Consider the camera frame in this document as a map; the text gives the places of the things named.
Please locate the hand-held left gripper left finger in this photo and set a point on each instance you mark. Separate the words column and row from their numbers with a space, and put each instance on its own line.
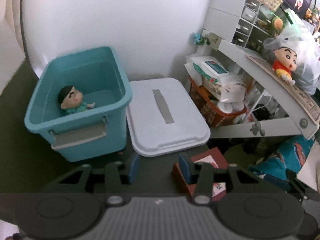
column 133, row 167

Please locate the small picture card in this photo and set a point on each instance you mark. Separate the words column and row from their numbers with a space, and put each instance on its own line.
column 214, row 41

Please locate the plush doll in red shirt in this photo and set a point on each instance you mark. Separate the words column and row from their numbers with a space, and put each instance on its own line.
column 283, row 62

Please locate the white bin lid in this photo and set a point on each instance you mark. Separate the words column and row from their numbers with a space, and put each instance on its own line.
column 150, row 122

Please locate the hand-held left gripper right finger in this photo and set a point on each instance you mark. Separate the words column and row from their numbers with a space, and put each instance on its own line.
column 185, row 167

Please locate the blue flower decoration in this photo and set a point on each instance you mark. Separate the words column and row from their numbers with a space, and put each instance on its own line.
column 198, row 38

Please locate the wet wipes pack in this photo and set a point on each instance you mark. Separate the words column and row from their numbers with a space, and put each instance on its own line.
column 210, row 66

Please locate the teal plastic storage bin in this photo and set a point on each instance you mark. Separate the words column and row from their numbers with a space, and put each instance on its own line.
column 82, row 140

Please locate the plush doll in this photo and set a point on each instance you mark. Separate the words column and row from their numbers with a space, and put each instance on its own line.
column 71, row 100
column 283, row 62

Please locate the orange plastic basket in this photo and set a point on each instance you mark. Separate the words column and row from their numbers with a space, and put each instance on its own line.
column 215, row 117

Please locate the dark red box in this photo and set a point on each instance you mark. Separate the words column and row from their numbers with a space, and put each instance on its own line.
column 212, row 156

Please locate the white desk shelf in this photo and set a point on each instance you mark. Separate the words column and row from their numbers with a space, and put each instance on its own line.
column 250, row 67

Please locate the white drawer organizer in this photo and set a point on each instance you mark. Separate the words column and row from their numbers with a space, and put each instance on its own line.
column 222, row 12

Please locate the round orange green toy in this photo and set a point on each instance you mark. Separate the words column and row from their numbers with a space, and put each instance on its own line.
column 277, row 23

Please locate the white plastic packet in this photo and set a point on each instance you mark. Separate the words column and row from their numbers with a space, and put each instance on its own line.
column 225, row 87

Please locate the clear plastic bag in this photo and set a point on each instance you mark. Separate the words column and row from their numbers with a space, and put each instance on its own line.
column 305, row 55

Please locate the white round container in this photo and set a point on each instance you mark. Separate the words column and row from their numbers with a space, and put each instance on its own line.
column 239, row 107
column 225, row 108

